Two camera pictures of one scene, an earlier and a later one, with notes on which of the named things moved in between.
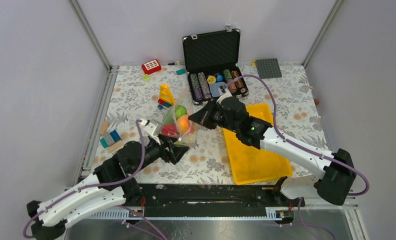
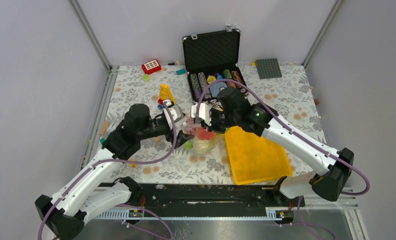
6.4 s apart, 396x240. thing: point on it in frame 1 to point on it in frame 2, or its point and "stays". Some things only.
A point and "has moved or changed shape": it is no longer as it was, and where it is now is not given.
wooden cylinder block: [104, 127] stays
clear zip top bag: [179, 122] has moved or changed shape
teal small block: [181, 71] stays
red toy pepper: [169, 130] has moved or changed shape
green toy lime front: [180, 110] has moved or changed shape
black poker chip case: [211, 60] stays
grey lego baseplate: [268, 68] stays
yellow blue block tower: [166, 97] stays
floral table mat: [133, 94] stays
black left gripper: [176, 152] to [182, 138]
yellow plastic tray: [249, 164] stays
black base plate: [214, 196] stays
